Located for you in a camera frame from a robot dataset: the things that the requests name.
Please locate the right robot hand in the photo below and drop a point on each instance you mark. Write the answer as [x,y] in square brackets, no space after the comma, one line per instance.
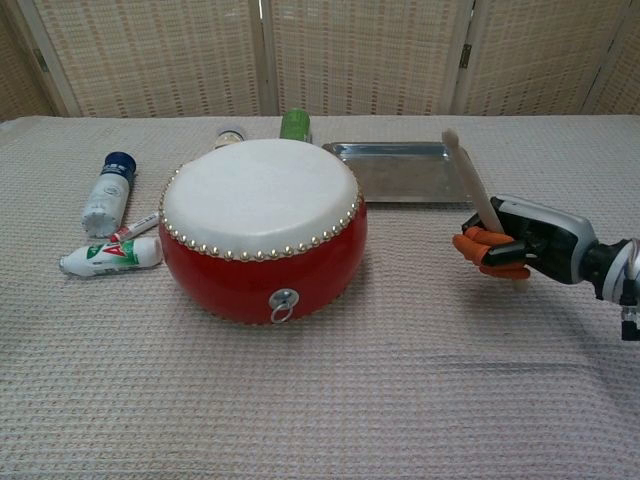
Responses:
[555,240]

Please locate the wooden drumstick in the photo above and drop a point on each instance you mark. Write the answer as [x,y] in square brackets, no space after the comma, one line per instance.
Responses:
[470,170]

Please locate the stainless steel tray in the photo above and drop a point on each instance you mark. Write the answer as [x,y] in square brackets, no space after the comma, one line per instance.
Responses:
[400,175]

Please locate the red drum with white skin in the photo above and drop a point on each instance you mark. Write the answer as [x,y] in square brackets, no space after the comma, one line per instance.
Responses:
[260,200]

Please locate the beige woven tablecloth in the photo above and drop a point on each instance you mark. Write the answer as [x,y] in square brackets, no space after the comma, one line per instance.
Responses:
[350,400]

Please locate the green drink can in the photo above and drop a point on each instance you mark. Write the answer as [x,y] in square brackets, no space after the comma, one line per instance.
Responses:
[295,125]

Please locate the beige mayonnaise squeeze bottle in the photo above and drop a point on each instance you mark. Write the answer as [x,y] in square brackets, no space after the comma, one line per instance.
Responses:
[230,137]

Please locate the red and white marker pen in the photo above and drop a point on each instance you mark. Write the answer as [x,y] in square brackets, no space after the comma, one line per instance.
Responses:
[132,227]

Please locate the white and green small bottle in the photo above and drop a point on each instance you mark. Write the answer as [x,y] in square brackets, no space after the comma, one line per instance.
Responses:
[110,255]

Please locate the woven folding screen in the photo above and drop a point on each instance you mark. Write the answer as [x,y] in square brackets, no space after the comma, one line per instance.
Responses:
[150,50]

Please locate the white bottle with blue cap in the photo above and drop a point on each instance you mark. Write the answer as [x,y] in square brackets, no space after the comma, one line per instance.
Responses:
[107,195]

